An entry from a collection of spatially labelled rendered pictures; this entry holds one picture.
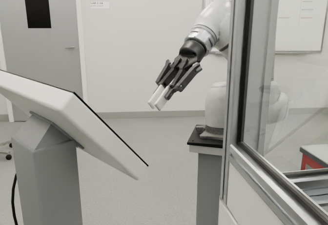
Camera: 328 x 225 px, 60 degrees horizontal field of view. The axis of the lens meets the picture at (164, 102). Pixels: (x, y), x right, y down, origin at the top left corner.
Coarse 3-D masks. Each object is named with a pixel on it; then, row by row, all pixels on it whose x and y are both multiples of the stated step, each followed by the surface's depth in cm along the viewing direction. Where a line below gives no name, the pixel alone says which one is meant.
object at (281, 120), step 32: (256, 0) 48; (288, 0) 40; (320, 0) 34; (256, 32) 49; (288, 32) 40; (320, 32) 34; (256, 64) 49; (288, 64) 40; (320, 64) 34; (256, 96) 50; (288, 96) 41; (320, 96) 34; (256, 128) 50; (288, 128) 41; (320, 128) 35; (288, 160) 41; (320, 160) 35; (320, 192) 35
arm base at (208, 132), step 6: (198, 126) 152; (204, 126) 150; (204, 132) 146; (210, 132) 143; (216, 132) 141; (222, 132) 141; (204, 138) 143; (210, 138) 143; (216, 138) 141; (222, 138) 140
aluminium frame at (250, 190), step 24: (240, 0) 51; (240, 24) 52; (240, 48) 54; (240, 72) 55; (240, 96) 56; (240, 120) 57; (240, 144) 57; (240, 168) 54; (264, 168) 48; (240, 192) 55; (264, 192) 46; (288, 192) 41; (240, 216) 55; (264, 216) 46; (288, 216) 40; (312, 216) 36
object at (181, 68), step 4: (184, 60) 84; (184, 64) 83; (180, 68) 83; (180, 72) 82; (184, 72) 84; (176, 76) 82; (180, 76) 82; (176, 80) 81; (168, 84) 80; (172, 84) 81
